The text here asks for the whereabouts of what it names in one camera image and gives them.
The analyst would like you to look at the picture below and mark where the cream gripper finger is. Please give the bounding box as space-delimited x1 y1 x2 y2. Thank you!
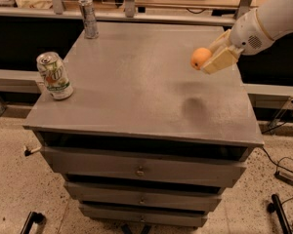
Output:
208 29 231 52
201 46 243 74

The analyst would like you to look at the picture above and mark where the orange fruit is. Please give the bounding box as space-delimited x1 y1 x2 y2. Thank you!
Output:
190 48 212 70

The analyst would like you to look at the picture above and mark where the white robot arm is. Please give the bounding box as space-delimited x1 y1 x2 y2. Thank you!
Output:
200 0 293 74

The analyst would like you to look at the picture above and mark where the silver redbull can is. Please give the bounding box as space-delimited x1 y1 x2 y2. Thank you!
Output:
78 0 99 39

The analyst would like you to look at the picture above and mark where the white green 7up can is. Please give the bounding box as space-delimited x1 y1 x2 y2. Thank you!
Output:
36 52 73 100

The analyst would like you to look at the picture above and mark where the grey drawer cabinet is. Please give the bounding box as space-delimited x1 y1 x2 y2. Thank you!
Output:
25 22 263 216

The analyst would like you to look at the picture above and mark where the black power adapter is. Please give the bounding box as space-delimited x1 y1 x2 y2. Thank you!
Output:
274 171 293 186

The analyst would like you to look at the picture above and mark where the black leg right floor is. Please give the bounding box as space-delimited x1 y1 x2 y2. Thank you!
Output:
267 194 292 234

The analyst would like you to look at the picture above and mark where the black leg floor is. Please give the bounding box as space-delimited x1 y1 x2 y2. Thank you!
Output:
267 194 292 234
20 212 46 234

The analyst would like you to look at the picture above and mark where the top grey drawer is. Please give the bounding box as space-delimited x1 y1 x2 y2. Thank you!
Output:
41 147 246 187

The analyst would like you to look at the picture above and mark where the grey drawer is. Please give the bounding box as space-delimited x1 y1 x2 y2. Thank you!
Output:
41 147 246 187
64 182 221 212
79 204 207 227

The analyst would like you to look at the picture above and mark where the bottom grey drawer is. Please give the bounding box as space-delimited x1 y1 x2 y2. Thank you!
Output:
79 204 207 227

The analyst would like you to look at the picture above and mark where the middle grey drawer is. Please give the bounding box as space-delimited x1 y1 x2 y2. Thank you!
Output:
64 182 221 212

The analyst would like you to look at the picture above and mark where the black leg left floor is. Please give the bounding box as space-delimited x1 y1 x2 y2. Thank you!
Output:
20 212 46 234

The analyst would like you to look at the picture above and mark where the grey metal rail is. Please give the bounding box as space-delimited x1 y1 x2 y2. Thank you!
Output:
0 7 235 26

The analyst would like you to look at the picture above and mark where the black cable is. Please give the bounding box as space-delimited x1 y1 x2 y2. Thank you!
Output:
261 97 293 234

